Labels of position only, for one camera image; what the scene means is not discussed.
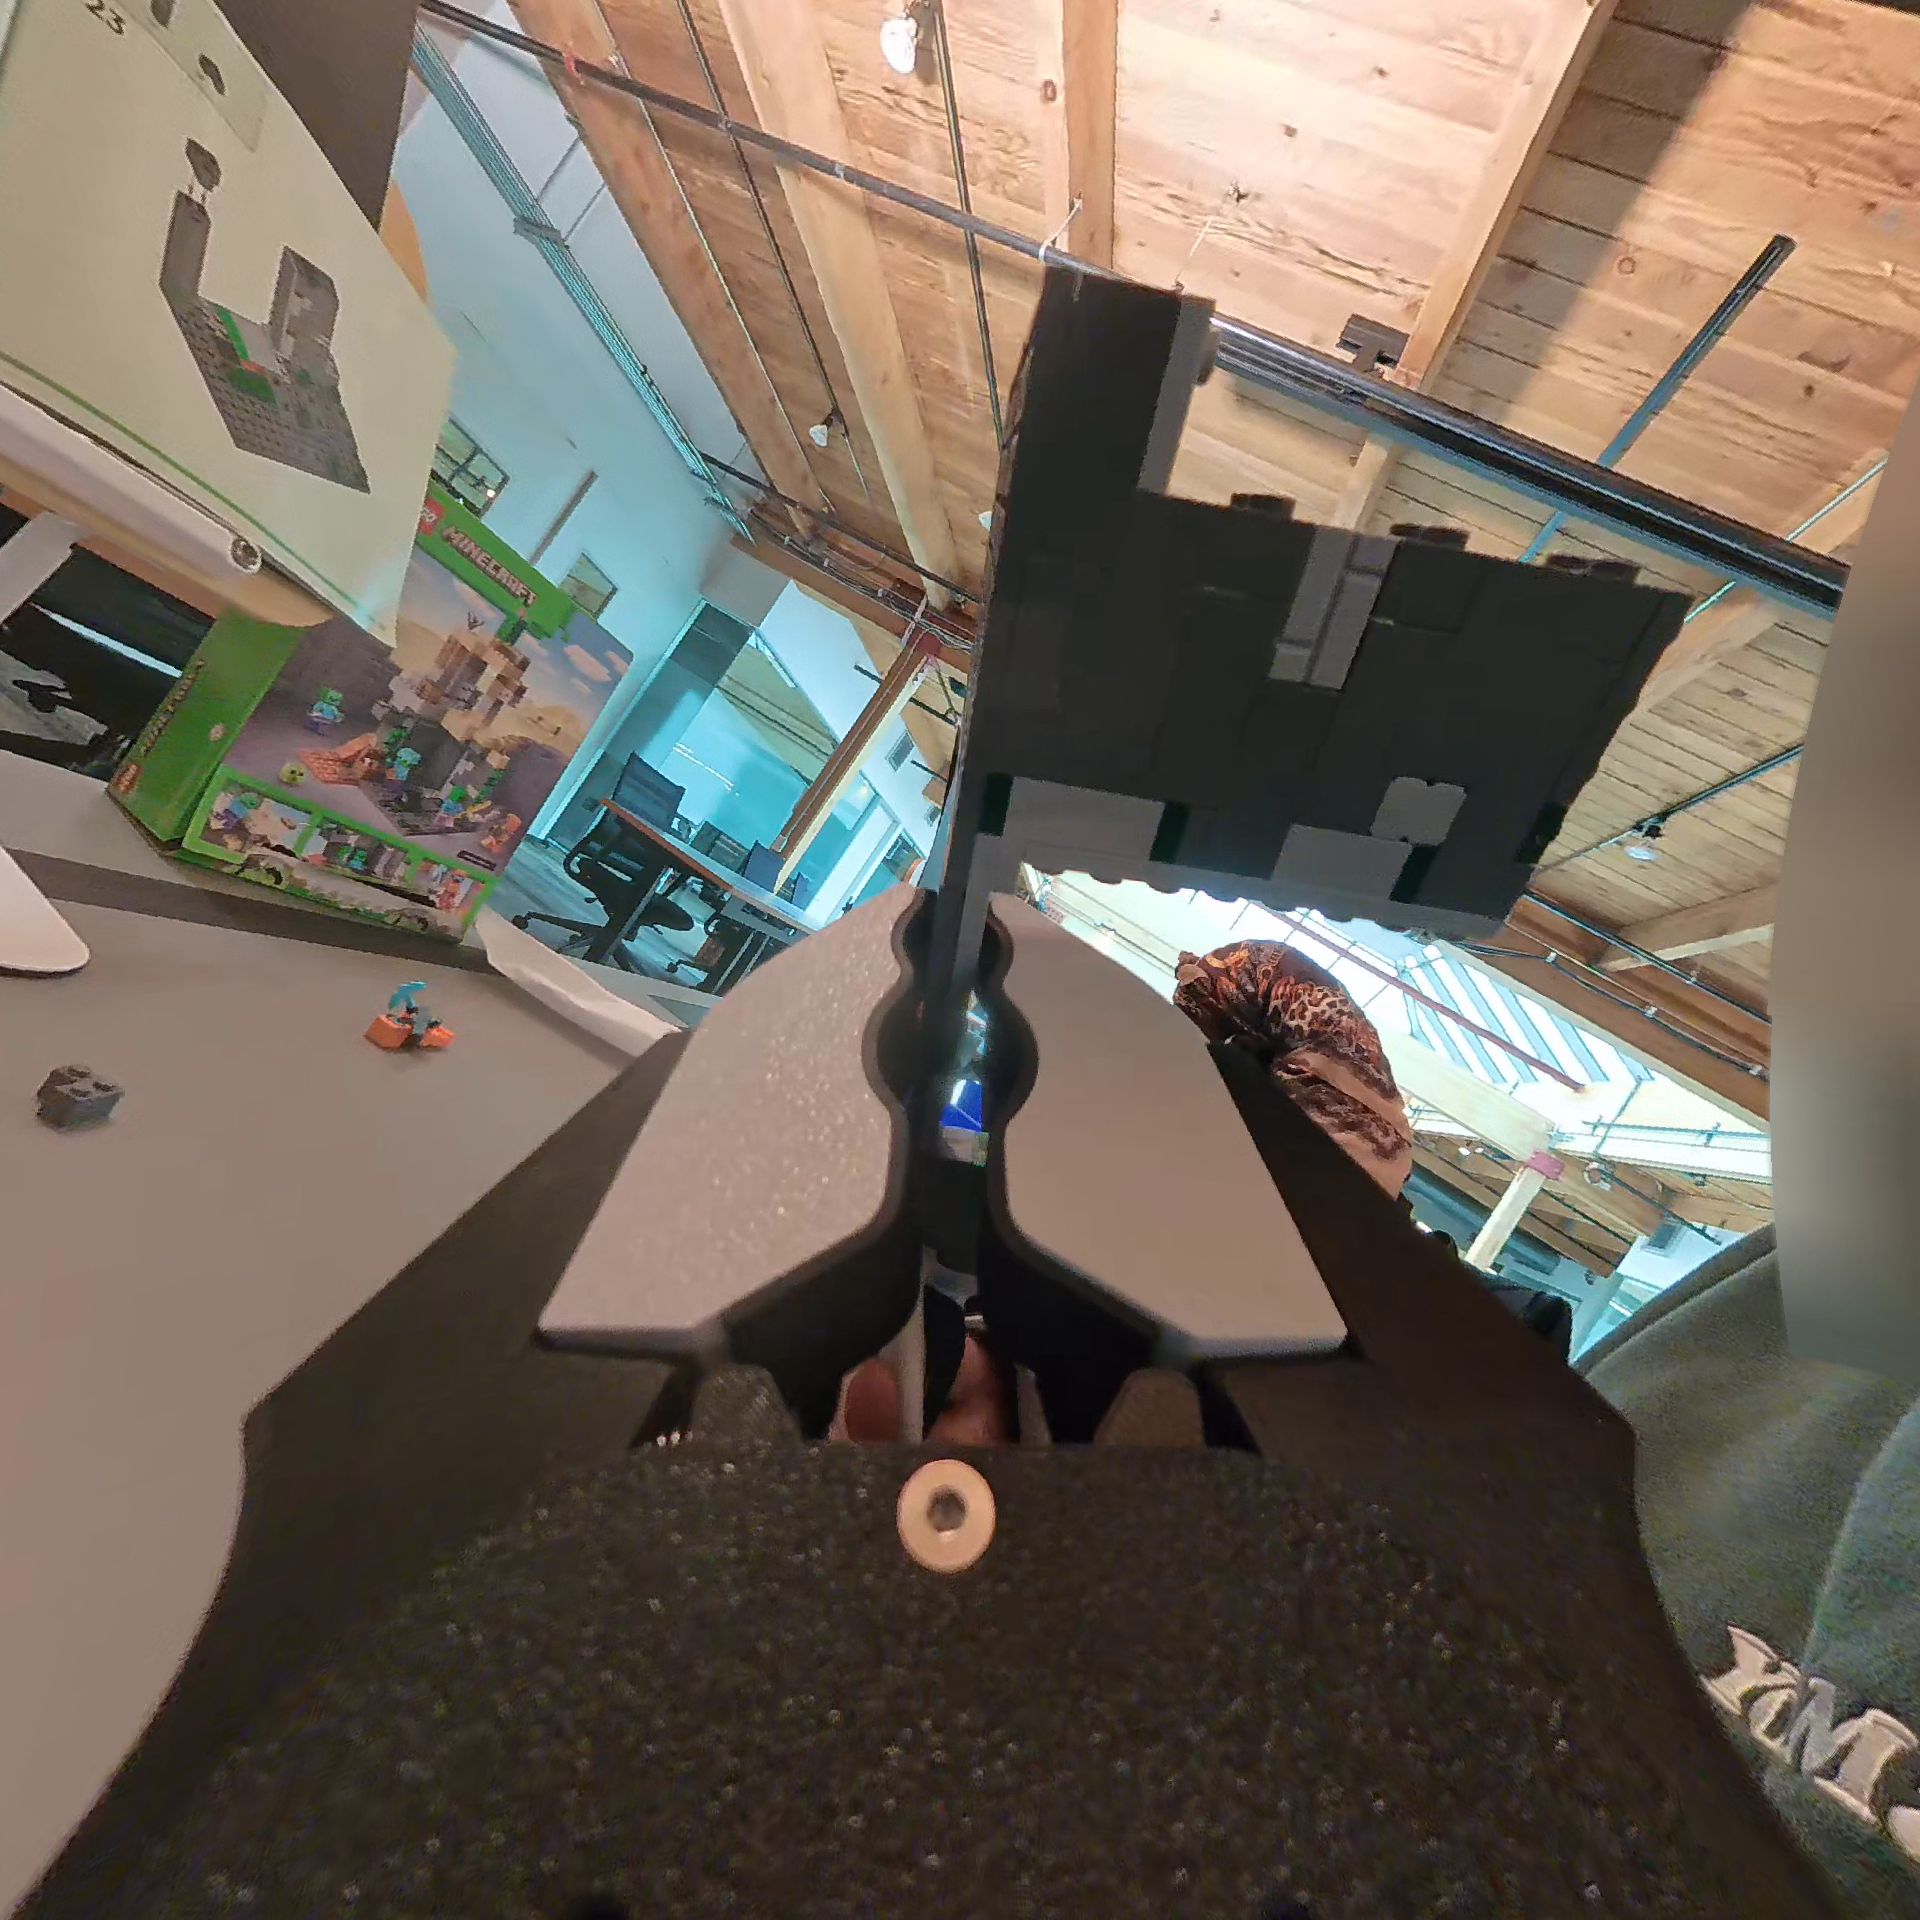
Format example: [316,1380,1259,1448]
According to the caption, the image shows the grey brick baseplate build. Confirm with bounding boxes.
[919,268,1696,1059]

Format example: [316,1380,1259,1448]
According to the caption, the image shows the building instruction booklet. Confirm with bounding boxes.
[0,0,457,629]

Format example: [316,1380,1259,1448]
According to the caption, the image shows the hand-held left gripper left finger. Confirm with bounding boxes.
[535,888,924,1437]

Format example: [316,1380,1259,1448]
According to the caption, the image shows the black office chair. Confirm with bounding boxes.
[563,754,706,962]

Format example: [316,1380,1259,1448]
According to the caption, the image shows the wooden background table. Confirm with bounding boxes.
[599,796,841,977]

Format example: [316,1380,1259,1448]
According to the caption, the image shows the white moulded tray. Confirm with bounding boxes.
[0,853,89,977]

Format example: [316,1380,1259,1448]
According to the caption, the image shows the grey desk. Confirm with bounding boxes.
[0,747,706,1914]

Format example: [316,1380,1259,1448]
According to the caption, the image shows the green toy set box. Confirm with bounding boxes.
[107,480,636,945]

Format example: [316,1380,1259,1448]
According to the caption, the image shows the black ceiling pipe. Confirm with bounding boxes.
[420,0,1849,608]

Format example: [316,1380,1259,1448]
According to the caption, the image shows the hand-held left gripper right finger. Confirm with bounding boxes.
[979,893,1352,1444]

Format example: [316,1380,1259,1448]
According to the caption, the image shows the white plastic bag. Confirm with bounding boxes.
[478,918,684,1041]

